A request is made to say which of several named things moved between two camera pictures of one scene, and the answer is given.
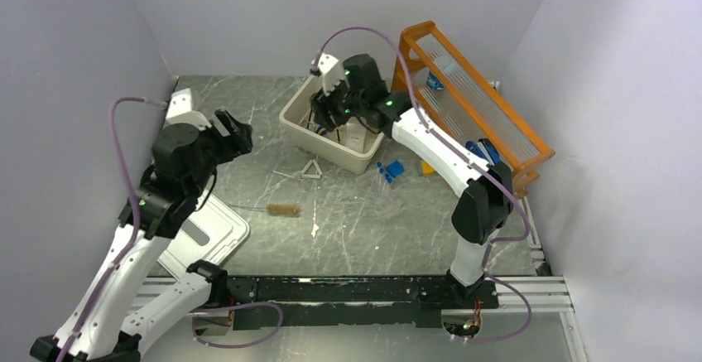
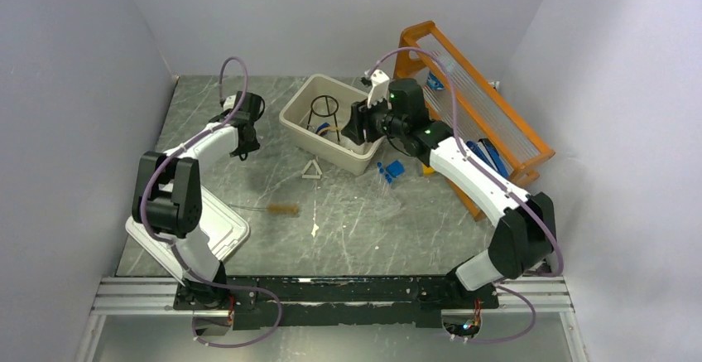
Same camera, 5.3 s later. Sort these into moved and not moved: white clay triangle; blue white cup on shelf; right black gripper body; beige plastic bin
Moved: right black gripper body
Not moved: blue white cup on shelf; beige plastic bin; white clay triangle
